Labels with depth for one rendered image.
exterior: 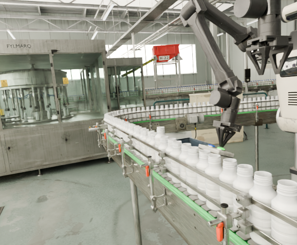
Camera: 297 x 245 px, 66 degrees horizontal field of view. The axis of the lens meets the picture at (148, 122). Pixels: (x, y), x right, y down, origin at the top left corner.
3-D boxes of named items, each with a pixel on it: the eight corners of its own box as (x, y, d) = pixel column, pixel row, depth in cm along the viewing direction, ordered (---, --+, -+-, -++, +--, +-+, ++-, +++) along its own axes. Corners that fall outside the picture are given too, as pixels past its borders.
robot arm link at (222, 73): (201, -5, 96) (185, 14, 105) (193, -5, 93) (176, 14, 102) (248, 86, 92) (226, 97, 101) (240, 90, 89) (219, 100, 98)
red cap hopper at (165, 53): (158, 128, 795) (152, 45, 755) (157, 125, 866) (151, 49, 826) (185, 126, 799) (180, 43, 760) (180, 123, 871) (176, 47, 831)
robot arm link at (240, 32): (195, -20, 98) (180, -3, 106) (193, 1, 92) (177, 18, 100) (263, 32, 116) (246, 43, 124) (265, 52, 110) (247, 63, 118)
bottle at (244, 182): (229, 222, 62) (227, 165, 60) (247, 217, 64) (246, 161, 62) (244, 235, 57) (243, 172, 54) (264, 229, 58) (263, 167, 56)
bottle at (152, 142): (152, 167, 110) (149, 134, 108) (149, 164, 116) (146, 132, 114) (164, 166, 112) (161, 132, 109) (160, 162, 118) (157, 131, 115)
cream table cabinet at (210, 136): (232, 136, 594) (231, 90, 577) (244, 141, 532) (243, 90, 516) (191, 140, 588) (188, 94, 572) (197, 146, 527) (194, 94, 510)
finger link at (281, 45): (293, 72, 64) (294, 37, 62) (275, 73, 61) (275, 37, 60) (272, 75, 70) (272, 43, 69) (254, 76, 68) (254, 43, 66)
